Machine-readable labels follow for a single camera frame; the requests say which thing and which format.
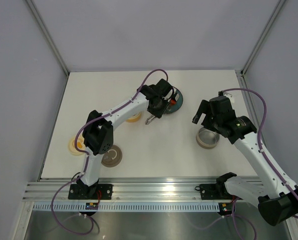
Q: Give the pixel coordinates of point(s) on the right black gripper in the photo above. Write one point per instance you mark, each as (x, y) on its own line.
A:
(205, 107)

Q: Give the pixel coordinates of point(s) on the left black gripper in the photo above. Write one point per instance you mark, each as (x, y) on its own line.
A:
(158, 114)

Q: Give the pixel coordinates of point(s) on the grey steel lunch box container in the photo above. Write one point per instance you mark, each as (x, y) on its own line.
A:
(206, 138)

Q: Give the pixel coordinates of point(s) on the grey lunch box lid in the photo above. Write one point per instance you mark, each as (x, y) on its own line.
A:
(112, 158)

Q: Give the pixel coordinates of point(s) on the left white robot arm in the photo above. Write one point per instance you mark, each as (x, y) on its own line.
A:
(100, 126)

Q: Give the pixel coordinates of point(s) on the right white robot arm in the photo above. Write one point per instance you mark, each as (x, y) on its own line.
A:
(277, 199)

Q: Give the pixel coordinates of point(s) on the yellow lunch box container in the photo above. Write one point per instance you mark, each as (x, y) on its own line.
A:
(134, 118)

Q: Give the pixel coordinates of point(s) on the yellow lunch box lid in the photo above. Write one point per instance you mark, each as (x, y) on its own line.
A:
(77, 149)

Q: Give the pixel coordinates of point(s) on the blue ceramic plate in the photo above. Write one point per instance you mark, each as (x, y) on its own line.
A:
(178, 97)

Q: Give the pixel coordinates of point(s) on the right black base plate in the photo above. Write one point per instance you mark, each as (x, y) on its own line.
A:
(213, 191)

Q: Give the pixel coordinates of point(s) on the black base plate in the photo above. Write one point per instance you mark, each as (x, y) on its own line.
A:
(98, 192)
(213, 191)

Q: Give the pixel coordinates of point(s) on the aluminium front rail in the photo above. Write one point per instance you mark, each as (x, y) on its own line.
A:
(150, 189)

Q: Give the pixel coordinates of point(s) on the white slotted cable duct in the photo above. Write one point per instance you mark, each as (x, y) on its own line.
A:
(149, 207)

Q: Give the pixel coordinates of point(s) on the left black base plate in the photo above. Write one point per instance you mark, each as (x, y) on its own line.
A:
(98, 192)

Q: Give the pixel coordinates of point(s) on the right aluminium frame post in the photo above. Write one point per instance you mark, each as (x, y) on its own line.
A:
(263, 35)

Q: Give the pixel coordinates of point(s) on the aluminium frame post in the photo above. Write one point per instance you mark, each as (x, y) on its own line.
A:
(46, 34)
(263, 35)

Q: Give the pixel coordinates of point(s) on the left aluminium frame post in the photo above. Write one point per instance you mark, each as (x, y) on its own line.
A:
(46, 34)

